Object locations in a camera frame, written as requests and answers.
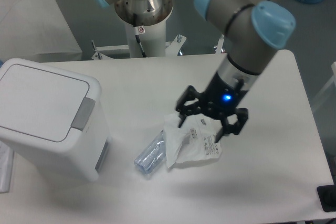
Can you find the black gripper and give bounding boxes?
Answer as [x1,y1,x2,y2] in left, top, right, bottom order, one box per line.
[175,73,248,142]

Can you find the white crumpled plastic bag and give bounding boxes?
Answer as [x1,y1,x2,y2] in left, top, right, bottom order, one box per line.
[163,113,222,168]

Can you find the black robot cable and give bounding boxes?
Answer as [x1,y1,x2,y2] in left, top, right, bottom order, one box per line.
[132,13,147,58]

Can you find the crushed clear plastic bottle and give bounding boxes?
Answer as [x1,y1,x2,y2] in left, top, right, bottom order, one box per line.
[134,131,166,176]

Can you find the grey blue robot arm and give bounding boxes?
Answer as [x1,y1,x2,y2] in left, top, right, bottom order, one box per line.
[96,0,296,140]

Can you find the white printed cloth cover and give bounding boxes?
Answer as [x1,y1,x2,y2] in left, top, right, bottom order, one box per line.
[1,0,81,62]

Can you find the white push-button trash can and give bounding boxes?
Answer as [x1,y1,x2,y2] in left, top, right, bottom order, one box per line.
[1,58,111,182]

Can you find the black device at edge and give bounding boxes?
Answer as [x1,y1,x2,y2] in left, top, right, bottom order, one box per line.
[317,185,335,212]

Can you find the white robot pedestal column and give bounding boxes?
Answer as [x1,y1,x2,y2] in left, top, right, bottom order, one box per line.
[114,0,173,58]

